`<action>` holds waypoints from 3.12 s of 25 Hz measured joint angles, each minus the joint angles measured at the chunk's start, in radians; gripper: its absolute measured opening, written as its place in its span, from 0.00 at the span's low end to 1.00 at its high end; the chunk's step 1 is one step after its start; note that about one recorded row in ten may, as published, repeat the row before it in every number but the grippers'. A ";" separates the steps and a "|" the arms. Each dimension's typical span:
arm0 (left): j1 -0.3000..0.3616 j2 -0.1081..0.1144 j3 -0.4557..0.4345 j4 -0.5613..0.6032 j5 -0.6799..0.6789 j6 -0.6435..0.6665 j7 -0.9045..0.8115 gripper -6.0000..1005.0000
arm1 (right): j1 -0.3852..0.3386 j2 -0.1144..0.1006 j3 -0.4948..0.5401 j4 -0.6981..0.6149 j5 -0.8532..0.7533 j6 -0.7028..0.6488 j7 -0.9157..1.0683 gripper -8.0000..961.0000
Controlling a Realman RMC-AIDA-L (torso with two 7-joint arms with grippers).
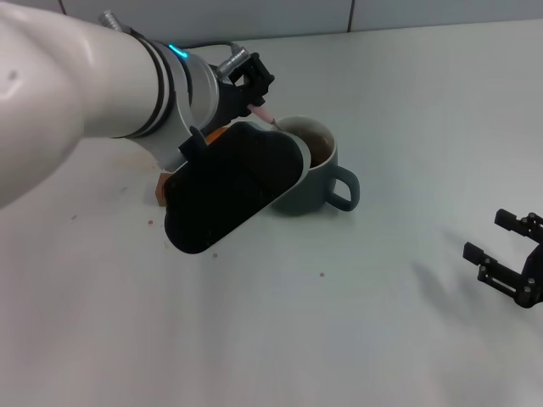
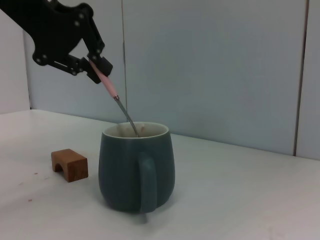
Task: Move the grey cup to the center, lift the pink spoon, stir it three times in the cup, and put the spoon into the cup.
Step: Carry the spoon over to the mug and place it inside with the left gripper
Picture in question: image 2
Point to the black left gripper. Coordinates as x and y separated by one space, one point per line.
55 32

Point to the grey ceramic cup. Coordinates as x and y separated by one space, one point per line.
120 175

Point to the arched wooden block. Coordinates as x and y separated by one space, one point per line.
75 166

